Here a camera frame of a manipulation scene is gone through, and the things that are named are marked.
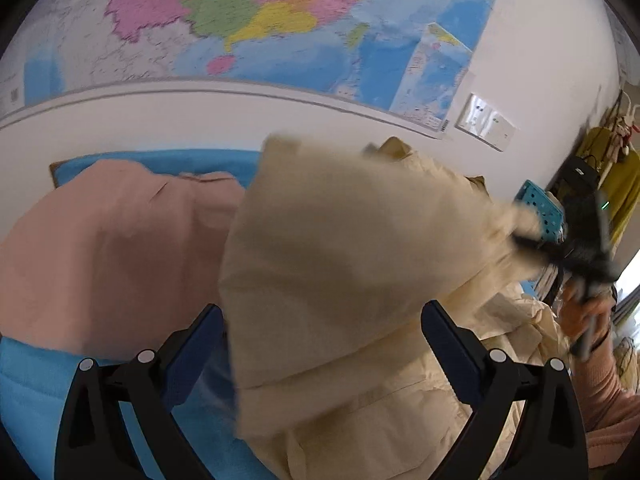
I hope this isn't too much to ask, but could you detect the cream large garment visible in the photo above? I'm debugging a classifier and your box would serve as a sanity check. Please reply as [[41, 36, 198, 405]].
[[219, 136, 567, 479]]

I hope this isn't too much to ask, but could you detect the pink sleeved right forearm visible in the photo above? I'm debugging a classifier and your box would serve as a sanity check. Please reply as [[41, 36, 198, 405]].
[[572, 336, 639, 469]]

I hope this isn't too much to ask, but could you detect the person's right hand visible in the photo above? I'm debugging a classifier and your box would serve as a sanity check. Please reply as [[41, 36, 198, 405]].
[[558, 278, 615, 352]]

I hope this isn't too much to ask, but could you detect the teal plastic upper basket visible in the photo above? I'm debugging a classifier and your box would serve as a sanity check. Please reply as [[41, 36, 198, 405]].
[[515, 180, 565, 242]]

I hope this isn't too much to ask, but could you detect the yellow hanging garment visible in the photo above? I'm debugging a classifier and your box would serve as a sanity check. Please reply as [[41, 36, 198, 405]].
[[576, 127, 639, 250]]

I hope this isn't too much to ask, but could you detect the blue floral bed sheet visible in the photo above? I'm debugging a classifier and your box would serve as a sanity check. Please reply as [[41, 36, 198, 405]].
[[0, 148, 281, 480]]

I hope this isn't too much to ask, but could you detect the black handbag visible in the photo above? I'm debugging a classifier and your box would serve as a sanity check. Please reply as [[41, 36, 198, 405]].
[[556, 155, 600, 196]]

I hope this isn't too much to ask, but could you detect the folded pink garment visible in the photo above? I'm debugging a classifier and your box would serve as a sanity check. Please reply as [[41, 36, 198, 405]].
[[1, 160, 244, 360]]

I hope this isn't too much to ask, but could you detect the white middle wall socket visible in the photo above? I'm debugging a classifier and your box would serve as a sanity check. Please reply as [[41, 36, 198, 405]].
[[485, 112, 516, 152]]

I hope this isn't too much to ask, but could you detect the white wall socket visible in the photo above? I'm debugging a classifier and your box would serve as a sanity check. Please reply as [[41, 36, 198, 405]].
[[485, 112, 516, 152], [456, 93, 495, 136]]

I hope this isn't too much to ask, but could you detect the white left wall socket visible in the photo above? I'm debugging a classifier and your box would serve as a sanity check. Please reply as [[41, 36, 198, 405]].
[[456, 93, 495, 136]]

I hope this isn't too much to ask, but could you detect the colourful wall map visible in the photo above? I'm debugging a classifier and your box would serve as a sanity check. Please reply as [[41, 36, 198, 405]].
[[1, 0, 495, 130]]

